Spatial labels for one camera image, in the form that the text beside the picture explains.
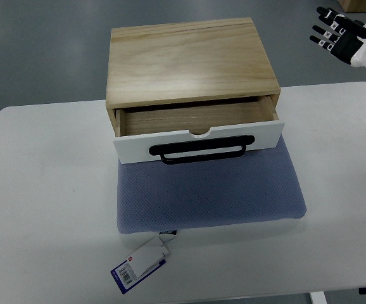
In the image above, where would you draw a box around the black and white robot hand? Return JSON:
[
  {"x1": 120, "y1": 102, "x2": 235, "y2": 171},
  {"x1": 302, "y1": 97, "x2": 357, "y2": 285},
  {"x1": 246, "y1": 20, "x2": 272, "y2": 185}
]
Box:
[{"x1": 310, "y1": 6, "x2": 366, "y2": 68}]

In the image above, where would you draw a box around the white drawer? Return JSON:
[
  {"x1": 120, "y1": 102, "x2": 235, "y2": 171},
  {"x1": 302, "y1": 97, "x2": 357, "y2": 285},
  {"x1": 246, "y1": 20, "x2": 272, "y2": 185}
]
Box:
[{"x1": 113, "y1": 96, "x2": 284, "y2": 164}]

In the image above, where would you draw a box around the light wood drawer cabinet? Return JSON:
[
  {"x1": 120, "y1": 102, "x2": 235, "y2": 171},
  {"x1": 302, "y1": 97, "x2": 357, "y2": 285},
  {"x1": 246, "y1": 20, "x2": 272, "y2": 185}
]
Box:
[{"x1": 106, "y1": 18, "x2": 281, "y2": 137}]

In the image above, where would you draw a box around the brown cardboard box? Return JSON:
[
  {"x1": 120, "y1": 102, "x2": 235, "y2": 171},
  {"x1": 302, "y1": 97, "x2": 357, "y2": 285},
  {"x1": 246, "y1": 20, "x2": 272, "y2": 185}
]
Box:
[{"x1": 338, "y1": 0, "x2": 366, "y2": 13}]

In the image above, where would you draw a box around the white table leg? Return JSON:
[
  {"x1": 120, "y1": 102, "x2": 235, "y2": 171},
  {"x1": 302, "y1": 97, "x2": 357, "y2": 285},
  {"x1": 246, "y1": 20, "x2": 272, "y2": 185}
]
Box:
[{"x1": 309, "y1": 291, "x2": 328, "y2": 304}]

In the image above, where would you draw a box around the blue grey mesh cushion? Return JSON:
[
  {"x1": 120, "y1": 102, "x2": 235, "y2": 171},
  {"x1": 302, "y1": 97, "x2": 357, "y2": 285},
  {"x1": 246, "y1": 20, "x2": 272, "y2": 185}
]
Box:
[{"x1": 117, "y1": 139, "x2": 307, "y2": 234}]

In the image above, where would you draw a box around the white and blue paper tag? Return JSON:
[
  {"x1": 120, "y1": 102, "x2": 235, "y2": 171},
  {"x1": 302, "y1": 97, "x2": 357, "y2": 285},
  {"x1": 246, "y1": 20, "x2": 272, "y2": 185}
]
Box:
[{"x1": 110, "y1": 230, "x2": 177, "y2": 295}]

